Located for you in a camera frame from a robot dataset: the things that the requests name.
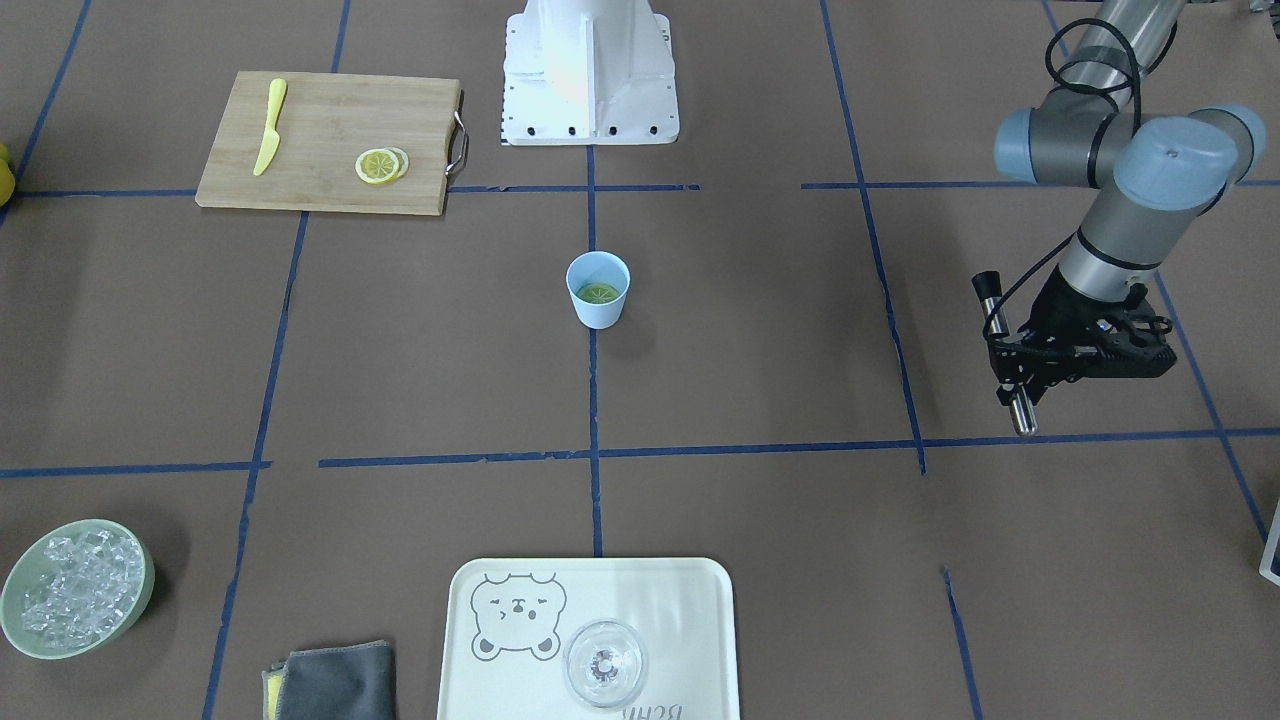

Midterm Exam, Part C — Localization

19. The yellow plastic knife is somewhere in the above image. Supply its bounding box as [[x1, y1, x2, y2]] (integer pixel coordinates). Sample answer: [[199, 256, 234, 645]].
[[252, 77, 288, 177]]

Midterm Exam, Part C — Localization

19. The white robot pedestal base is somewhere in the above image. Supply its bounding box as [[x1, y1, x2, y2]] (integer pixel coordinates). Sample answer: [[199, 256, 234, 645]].
[[500, 1, 681, 147]]

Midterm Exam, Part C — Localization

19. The light blue plastic cup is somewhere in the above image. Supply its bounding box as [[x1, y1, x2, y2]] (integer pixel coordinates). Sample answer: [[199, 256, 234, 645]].
[[564, 251, 631, 331]]

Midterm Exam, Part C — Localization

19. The clear wine glass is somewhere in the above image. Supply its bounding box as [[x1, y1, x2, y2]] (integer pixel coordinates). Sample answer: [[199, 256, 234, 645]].
[[564, 619, 649, 710]]

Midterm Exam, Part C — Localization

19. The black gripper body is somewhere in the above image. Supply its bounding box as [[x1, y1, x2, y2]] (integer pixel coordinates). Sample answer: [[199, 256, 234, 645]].
[[998, 269, 1178, 405]]

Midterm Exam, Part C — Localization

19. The bamboo cutting board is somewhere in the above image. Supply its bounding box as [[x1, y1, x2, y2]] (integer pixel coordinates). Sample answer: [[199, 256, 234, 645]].
[[195, 70, 467, 217]]

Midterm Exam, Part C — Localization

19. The grey folded cloth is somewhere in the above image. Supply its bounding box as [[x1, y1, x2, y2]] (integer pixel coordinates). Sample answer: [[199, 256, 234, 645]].
[[261, 641, 396, 719]]

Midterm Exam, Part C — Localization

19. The cream bear tray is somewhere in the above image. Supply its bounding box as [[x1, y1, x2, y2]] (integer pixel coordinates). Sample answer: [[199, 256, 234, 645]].
[[436, 557, 741, 719]]

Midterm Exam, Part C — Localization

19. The yellow lemon slice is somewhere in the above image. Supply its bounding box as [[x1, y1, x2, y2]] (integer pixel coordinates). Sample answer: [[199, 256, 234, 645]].
[[573, 282, 623, 305]]

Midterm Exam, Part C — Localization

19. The white wire cup rack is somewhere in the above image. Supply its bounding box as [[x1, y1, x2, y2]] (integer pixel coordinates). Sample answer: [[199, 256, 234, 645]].
[[1258, 503, 1280, 587]]

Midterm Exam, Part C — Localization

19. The steel muddler black tip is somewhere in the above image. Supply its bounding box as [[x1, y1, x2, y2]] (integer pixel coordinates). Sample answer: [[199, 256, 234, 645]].
[[972, 270, 1039, 437]]

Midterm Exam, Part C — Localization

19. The green bowl of ice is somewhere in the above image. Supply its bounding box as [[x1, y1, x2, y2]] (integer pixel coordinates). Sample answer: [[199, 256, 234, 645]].
[[3, 519, 156, 661]]

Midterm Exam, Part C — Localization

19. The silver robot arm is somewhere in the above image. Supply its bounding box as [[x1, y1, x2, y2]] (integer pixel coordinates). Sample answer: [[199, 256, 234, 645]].
[[972, 1, 1267, 411]]

